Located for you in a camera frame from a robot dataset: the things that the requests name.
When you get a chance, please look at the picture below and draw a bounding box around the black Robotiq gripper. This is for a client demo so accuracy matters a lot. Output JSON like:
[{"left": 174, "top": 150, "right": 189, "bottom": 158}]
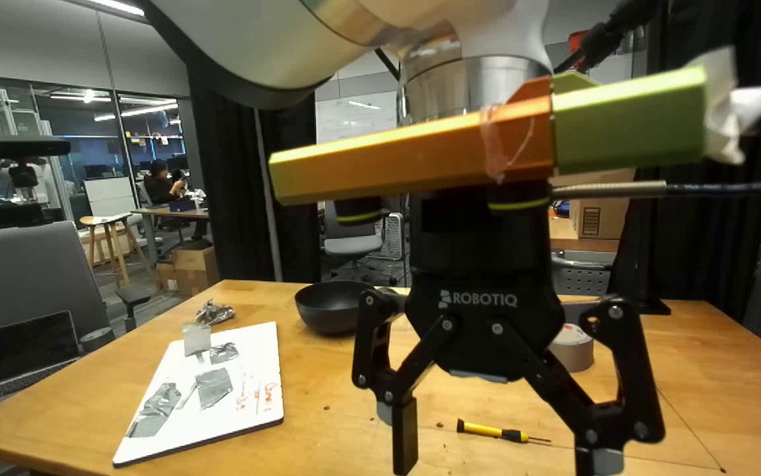
[{"left": 351, "top": 180, "right": 666, "bottom": 476}]

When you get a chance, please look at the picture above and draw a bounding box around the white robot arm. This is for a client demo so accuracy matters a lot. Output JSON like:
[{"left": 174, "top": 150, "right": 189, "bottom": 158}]
[{"left": 143, "top": 0, "right": 666, "bottom": 476}]

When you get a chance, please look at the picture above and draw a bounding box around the black bowl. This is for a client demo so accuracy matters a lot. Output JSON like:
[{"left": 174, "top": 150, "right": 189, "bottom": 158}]
[{"left": 295, "top": 280, "right": 404, "bottom": 338}]

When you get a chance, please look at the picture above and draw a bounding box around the grey tape roll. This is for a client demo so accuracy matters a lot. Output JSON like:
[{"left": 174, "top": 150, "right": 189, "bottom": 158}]
[{"left": 551, "top": 323, "right": 594, "bottom": 372}]

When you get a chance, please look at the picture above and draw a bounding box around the cardboard box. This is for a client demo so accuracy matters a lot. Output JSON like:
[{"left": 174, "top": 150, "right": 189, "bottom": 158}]
[{"left": 551, "top": 169, "right": 635, "bottom": 252}]

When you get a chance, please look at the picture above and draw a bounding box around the grey office chair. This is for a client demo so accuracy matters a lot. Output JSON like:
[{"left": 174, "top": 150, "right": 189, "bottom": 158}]
[{"left": 324, "top": 202, "right": 387, "bottom": 282}]

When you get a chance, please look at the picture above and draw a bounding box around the black curtain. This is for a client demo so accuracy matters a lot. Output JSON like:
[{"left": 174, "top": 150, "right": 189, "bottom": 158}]
[{"left": 609, "top": 0, "right": 761, "bottom": 319}]

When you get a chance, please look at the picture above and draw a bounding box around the white board with clips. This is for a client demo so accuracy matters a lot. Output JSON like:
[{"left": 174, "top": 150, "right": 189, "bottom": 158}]
[{"left": 114, "top": 323, "right": 285, "bottom": 466}]

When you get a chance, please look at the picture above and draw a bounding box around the metal binder clips pile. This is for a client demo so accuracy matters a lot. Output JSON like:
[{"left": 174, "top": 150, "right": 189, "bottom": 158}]
[{"left": 195, "top": 302, "right": 236, "bottom": 326}]

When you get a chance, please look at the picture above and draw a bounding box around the wooden stool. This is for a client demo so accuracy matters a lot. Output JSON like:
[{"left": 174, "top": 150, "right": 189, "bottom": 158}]
[{"left": 79, "top": 211, "right": 143, "bottom": 286}]

